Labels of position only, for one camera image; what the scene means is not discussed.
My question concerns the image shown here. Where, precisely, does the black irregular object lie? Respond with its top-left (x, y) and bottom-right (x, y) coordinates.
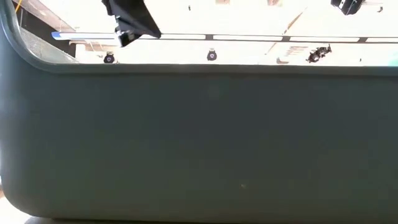
top-left (306, 44), bottom-right (333, 64)

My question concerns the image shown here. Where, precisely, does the dark slate plastic bin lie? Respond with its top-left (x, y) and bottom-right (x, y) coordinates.
top-left (0, 0), bottom-right (398, 223)

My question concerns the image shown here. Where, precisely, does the long segmented horizontal rail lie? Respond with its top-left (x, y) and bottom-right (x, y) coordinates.
top-left (51, 30), bottom-right (398, 44)

